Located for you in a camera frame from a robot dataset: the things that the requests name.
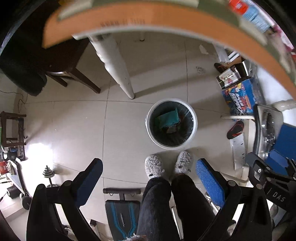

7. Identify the silver metal rail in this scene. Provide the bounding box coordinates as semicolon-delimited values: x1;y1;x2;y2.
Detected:
230;134;246;171

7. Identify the grey fuzzy slipper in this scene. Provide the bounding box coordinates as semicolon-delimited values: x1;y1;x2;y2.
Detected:
174;151;193;174
144;154;165;179

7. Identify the right grey fuzzy slipper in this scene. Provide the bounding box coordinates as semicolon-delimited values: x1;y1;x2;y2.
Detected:
174;151;193;174

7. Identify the white photo printed box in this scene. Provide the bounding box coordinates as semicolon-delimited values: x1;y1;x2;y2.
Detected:
216;67;241;89

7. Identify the left grey fuzzy slipper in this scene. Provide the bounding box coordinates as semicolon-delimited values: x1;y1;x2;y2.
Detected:
144;154;165;179

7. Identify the left black trouser leg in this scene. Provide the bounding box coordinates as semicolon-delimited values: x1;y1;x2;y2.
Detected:
137;177;180;240

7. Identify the blue colourful carton box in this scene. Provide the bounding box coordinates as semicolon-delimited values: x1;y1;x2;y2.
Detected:
222;77;265;115

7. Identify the white table leg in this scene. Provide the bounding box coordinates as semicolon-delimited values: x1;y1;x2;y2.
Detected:
88;34;135;99

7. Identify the dark wooden chair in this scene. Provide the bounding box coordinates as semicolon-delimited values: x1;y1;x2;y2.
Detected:
0;38;101;96

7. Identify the teal packet in bin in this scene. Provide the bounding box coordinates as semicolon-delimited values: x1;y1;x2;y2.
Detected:
157;108;181;133

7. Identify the black red sandal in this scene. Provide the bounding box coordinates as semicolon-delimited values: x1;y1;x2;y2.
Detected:
226;120;244;140

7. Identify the metal dumbbell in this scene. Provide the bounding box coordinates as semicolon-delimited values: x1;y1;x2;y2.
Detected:
43;166;58;187

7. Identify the black blue weight bench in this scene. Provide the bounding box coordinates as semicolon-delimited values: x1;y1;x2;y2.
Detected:
103;188;141;240

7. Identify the white round trash bin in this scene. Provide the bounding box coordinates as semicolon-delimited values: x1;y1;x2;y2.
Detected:
145;98;198;150

